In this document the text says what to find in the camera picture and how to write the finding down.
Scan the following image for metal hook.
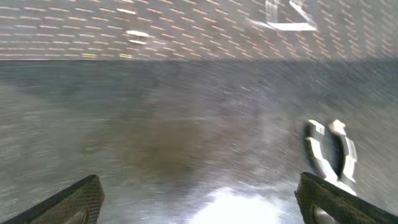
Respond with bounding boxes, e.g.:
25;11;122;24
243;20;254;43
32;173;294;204
248;0;318;32

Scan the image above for black and white pliers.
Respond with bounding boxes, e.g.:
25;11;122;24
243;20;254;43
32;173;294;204
303;119;358;197

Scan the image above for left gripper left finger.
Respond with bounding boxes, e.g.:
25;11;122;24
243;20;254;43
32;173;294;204
0;174;106;224

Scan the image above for black pegboard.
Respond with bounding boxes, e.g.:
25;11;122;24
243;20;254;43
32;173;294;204
0;0;398;62

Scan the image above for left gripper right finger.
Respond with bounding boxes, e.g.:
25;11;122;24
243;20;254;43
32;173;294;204
294;172;398;224

